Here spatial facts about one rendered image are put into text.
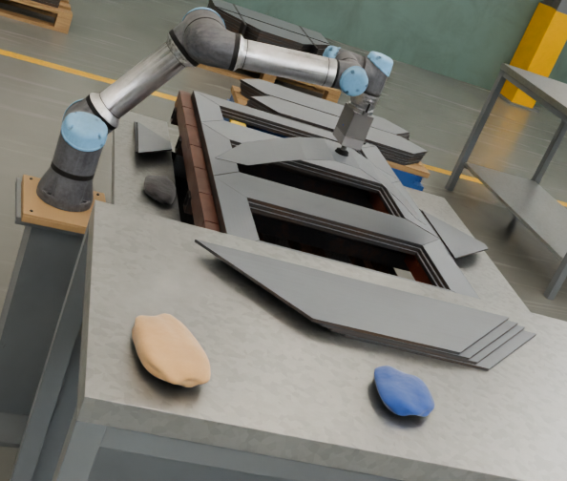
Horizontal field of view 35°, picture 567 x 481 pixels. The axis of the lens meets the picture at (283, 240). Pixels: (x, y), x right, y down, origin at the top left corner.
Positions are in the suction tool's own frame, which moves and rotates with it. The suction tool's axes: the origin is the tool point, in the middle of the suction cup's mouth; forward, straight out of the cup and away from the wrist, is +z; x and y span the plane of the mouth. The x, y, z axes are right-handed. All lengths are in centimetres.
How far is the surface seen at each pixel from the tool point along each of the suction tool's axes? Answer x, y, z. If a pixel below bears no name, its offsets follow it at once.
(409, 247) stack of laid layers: -26.0, -13.8, 17.3
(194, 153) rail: 35.3, 22.2, 18.2
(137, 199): 50, 12, 33
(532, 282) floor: -230, 169, 100
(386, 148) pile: -54, 76, 17
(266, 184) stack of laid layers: 16.2, 5.1, 15.9
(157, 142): 39, 52, 29
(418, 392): 33, -127, -7
